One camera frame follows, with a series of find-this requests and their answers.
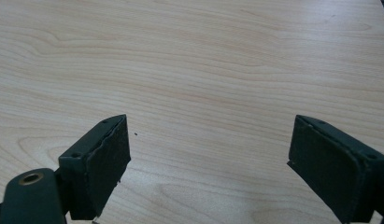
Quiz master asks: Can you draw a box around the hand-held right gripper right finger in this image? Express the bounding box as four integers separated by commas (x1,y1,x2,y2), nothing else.
287,114,384,224

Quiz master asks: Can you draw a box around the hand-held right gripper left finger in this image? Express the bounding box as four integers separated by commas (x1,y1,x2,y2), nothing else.
58,114,132,221

